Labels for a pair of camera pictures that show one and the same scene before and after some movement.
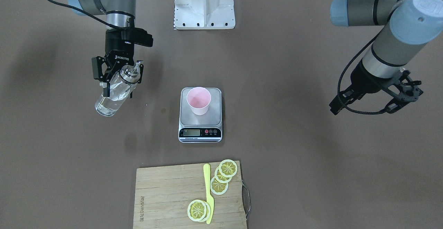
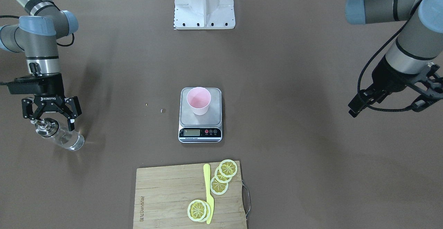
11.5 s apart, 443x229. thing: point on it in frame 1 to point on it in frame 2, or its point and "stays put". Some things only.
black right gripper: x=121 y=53 to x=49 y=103
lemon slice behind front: x=208 y=212 stays put
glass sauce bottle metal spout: x=121 y=85 to x=71 y=140
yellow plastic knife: x=206 y=168 stays put
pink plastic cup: x=199 y=98 stays put
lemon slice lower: x=218 y=187 stays put
